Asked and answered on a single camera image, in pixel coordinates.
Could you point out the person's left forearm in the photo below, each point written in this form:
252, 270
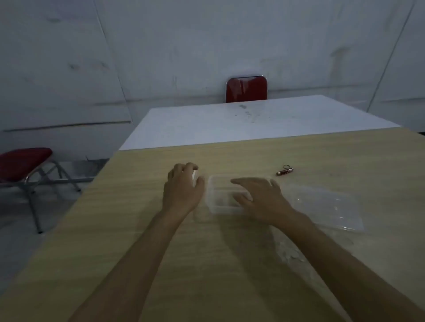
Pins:
132, 268

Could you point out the person's left hand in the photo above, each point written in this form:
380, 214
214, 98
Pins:
181, 192

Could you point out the clear plastic lid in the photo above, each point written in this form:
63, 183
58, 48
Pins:
325, 205

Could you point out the clear plastic container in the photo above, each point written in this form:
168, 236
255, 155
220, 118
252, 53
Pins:
220, 199

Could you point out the white table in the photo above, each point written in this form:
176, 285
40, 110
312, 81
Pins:
252, 122

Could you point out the person's right hand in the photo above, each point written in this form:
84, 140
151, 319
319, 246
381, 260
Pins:
265, 202

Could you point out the white remote control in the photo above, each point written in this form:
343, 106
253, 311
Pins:
195, 176

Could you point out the person's right forearm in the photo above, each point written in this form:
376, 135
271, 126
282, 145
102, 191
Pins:
348, 275

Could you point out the red chair with glossy backrest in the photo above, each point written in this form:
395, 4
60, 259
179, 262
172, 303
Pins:
246, 89

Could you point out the red folding chair metal legs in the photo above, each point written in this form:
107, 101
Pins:
23, 164

